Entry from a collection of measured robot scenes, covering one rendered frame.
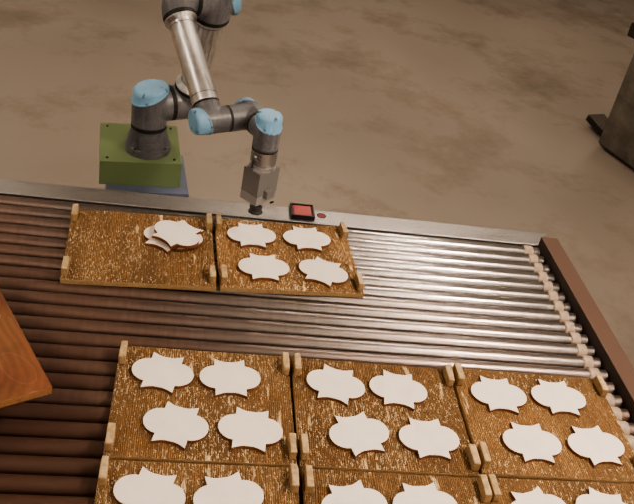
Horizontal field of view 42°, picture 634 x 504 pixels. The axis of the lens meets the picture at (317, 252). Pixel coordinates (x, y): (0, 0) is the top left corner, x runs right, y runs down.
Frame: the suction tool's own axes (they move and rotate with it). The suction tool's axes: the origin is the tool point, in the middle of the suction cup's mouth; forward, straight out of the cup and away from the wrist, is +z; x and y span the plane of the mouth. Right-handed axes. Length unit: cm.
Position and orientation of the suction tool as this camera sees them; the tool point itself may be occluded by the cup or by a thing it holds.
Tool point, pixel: (255, 211)
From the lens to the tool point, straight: 245.7
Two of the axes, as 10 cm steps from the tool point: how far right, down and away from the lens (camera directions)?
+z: -1.7, 8.2, 5.5
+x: -7.6, -4.6, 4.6
